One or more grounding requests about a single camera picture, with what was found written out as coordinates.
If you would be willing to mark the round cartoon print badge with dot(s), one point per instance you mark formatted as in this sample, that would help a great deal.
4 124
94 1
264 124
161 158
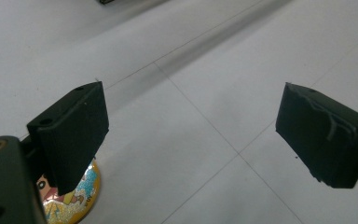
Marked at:
74 202

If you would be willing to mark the dark object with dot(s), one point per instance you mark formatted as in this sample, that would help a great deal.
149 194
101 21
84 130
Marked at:
106 1

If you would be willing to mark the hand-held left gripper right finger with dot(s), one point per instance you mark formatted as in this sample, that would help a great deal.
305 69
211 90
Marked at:
320 137

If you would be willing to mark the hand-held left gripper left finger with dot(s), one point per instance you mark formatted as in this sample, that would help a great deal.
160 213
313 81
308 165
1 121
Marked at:
71 137

